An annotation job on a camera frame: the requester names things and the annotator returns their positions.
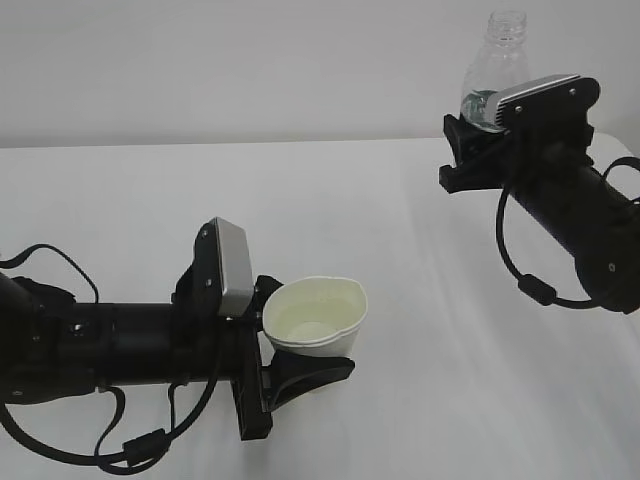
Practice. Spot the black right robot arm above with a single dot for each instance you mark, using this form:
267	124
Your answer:
602	237

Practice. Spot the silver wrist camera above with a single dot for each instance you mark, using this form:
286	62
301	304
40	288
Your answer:
223	277
551	98

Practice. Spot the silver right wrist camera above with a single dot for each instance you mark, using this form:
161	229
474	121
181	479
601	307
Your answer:
551	98

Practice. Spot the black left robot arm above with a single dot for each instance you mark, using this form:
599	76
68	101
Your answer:
54	347

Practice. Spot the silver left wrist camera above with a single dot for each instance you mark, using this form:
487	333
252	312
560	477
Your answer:
223	277

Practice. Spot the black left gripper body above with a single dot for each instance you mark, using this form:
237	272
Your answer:
231	352

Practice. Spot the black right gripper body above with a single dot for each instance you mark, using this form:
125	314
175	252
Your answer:
548	159

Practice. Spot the clear green-label water bottle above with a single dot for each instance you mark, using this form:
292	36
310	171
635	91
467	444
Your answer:
500	63

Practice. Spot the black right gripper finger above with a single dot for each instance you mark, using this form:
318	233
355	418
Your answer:
471	146

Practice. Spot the white paper cup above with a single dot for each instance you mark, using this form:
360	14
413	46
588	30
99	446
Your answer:
316	317

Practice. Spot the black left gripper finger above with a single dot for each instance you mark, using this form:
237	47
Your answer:
293	375
264	288

